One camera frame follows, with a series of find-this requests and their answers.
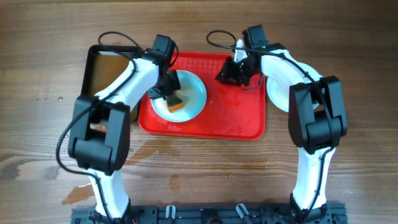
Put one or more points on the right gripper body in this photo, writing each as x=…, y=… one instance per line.
x=239, y=72

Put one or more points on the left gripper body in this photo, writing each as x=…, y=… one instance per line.
x=166, y=84

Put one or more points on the orange green sponge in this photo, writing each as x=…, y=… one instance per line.
x=174, y=103

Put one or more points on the white plate top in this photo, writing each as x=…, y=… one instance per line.
x=193, y=94

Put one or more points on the white plate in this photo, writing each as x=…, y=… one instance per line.
x=278, y=96
x=193, y=94

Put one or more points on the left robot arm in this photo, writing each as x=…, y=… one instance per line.
x=100, y=129

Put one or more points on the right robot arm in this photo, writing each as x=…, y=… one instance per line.
x=316, y=123

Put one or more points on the black water tray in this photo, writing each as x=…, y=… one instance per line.
x=101, y=69

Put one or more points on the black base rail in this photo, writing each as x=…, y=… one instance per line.
x=268, y=213

